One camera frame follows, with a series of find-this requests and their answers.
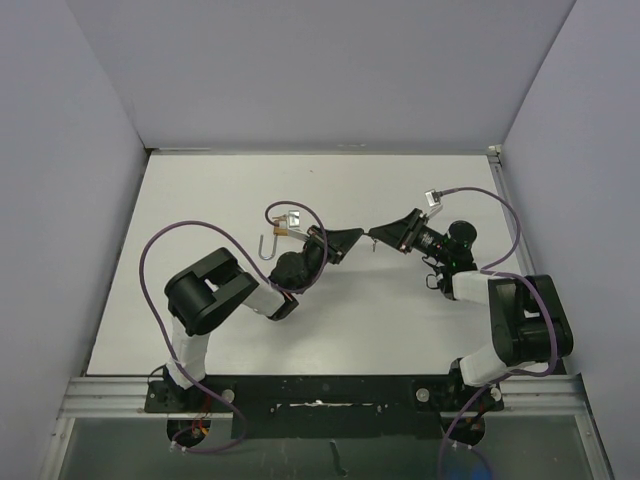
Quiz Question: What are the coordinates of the aluminium frame rail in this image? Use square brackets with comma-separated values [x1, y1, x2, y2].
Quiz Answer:
[487, 144, 613, 479]

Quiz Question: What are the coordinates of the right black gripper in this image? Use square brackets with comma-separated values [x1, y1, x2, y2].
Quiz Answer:
[370, 208, 452, 265]

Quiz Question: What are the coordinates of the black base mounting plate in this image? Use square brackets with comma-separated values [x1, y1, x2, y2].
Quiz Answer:
[144, 372, 504, 447]

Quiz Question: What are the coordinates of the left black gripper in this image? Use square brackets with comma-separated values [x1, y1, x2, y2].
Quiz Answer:
[296, 225, 363, 294]

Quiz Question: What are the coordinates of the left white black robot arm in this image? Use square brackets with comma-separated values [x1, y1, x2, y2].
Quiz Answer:
[164, 226, 364, 411]

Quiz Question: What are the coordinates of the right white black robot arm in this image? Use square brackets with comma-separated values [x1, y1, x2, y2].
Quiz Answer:
[368, 209, 573, 409]

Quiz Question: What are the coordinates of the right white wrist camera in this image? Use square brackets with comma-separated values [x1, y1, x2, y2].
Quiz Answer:
[425, 189, 443, 219]

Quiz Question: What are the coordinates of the brass padlock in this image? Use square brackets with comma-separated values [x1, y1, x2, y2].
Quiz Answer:
[258, 227, 289, 261]

